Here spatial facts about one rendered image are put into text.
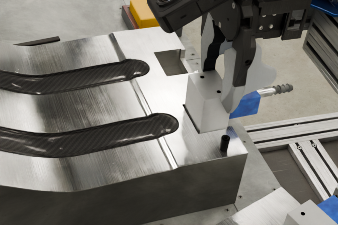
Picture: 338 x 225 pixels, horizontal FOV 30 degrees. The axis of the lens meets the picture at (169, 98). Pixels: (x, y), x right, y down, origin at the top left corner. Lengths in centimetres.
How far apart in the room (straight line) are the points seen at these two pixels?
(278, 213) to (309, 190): 94
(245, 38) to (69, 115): 24
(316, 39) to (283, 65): 116
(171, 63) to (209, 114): 17
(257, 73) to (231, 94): 4
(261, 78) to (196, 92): 8
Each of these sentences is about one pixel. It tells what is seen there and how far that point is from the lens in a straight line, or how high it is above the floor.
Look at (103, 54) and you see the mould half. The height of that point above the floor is 89.
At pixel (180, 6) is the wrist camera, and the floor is 107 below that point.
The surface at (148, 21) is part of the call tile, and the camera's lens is 101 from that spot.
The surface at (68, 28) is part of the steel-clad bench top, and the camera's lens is 104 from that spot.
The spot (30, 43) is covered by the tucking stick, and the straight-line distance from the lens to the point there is 100.
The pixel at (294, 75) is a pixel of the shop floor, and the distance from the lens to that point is 236.
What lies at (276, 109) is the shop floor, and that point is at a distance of 219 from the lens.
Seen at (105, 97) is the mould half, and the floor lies 89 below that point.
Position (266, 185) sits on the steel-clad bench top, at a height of 80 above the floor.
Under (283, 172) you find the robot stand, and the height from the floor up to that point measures 21.
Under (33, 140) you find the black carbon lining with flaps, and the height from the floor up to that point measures 89.
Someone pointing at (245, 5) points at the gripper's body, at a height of 107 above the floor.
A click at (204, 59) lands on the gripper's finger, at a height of 96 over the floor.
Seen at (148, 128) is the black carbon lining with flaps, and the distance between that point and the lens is 74.
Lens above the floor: 139
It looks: 41 degrees down
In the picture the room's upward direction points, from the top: 8 degrees clockwise
